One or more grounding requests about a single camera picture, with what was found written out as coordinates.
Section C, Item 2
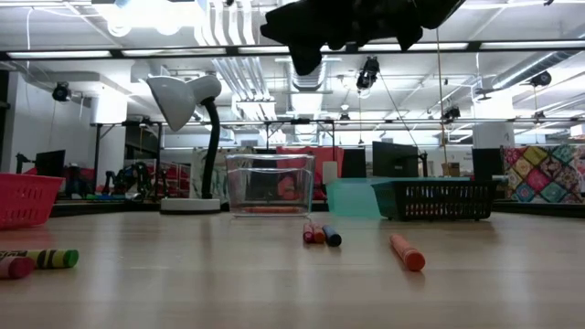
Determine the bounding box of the colourful patchwork quilt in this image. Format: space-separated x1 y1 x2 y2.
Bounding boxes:
500 144 585 205

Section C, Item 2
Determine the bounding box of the clear plastic container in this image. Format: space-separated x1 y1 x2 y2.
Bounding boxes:
225 154 316 218

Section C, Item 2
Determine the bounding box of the red partition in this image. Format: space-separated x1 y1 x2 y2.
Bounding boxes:
276 145 345 202

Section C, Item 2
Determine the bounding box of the white column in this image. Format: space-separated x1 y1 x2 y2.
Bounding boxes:
90 95 129 124

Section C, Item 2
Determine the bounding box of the black metal stand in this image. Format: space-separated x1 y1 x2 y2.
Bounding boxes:
90 121 164 184

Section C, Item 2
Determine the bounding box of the red plastic basket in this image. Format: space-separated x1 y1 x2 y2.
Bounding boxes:
0 172 66 231

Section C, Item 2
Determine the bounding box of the person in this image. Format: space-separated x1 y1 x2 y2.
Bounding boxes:
276 172 301 202

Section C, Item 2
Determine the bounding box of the red wire rack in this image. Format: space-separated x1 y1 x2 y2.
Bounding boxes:
157 162 191 197

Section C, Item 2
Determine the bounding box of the blue crayon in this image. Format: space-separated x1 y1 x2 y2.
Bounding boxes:
321 223 344 249

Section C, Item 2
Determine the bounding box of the green crayon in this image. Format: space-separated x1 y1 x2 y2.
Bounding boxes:
0 249 80 271

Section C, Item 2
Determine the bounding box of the ribbed silver air duct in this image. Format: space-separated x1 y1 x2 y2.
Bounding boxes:
276 45 343 93

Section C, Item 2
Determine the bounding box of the white desk lamp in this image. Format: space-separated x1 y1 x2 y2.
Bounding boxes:
145 74 224 215

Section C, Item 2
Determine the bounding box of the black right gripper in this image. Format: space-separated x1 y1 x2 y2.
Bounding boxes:
259 0 468 77

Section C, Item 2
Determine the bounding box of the black metal table frame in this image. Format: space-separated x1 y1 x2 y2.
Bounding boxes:
51 199 585 219

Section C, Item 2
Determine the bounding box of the large black monitor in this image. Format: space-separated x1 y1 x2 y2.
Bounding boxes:
371 141 420 179

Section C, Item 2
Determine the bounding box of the bright light bar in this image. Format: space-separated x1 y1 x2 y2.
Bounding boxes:
0 39 585 61

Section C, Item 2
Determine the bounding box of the white box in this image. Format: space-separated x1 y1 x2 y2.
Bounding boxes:
322 160 339 186

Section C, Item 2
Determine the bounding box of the teal plastic tray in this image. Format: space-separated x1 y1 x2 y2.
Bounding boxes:
324 176 472 218

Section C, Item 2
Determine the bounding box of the slanted silver air duct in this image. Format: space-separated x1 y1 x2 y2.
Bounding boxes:
491 50 568 90

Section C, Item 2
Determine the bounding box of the white pillar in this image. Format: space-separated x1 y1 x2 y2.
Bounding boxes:
472 122 516 150

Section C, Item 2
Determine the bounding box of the black plastic basket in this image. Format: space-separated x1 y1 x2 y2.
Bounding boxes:
371 179 500 222

